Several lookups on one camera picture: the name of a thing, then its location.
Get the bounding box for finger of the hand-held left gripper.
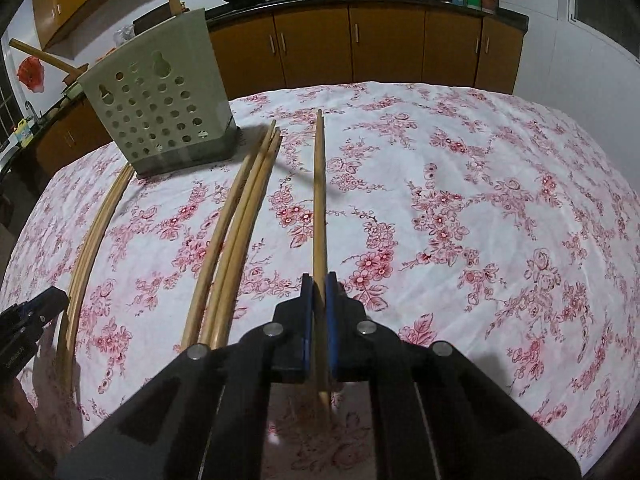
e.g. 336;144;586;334
0;287;69;333
0;327;43;376

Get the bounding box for floral tablecloth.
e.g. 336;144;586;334
0;81;640;480

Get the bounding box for brown wooden lower cabinets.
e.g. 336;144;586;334
32;2;526;176

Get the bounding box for dark cutting board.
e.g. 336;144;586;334
132;7;176;36

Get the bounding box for wooden stick tool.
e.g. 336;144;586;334
9;38;90;83

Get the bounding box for red flower wall decoration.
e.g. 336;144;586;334
16;56;46;93

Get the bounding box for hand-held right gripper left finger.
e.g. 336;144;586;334
55;274;317;480

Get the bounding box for green perforated utensil holder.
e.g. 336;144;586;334
77;7;241;178

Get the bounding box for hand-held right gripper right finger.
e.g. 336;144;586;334
325;272;583;480

